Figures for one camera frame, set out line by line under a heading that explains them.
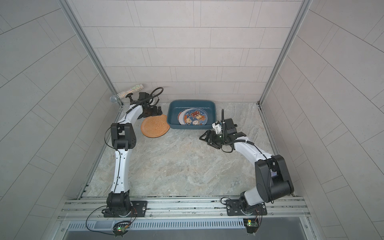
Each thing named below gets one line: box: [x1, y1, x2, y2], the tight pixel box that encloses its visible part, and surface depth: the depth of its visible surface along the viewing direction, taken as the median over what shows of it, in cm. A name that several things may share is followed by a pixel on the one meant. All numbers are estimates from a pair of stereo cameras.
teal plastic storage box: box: [166, 99, 217, 130], surface depth 108 cm
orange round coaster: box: [141, 114, 170, 138], surface depth 104 cm
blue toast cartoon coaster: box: [184, 108, 208, 126], surface depth 107 cm
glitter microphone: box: [109, 84, 144, 103], surface depth 94 cm
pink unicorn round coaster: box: [177, 109, 187, 125], surface depth 107 cm
